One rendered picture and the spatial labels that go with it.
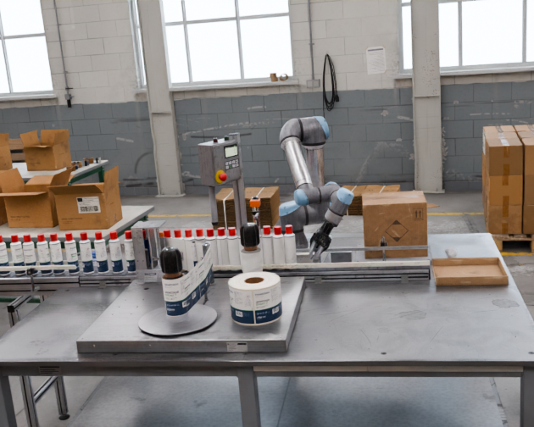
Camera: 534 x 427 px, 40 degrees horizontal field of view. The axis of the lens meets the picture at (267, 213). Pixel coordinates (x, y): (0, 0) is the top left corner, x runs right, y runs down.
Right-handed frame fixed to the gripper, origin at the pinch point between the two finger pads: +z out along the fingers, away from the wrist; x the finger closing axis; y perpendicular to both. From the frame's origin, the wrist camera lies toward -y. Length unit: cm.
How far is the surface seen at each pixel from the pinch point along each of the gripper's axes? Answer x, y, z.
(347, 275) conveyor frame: 17.5, 5.9, -1.4
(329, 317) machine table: 14.4, 46.6, 3.8
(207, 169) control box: -61, -1, -14
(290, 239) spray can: -12.6, 2.5, -3.4
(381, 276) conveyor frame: 31.2, 6.0, -8.5
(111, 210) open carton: -123, -124, 77
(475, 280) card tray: 66, 14, -29
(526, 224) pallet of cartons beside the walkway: 163, -288, -13
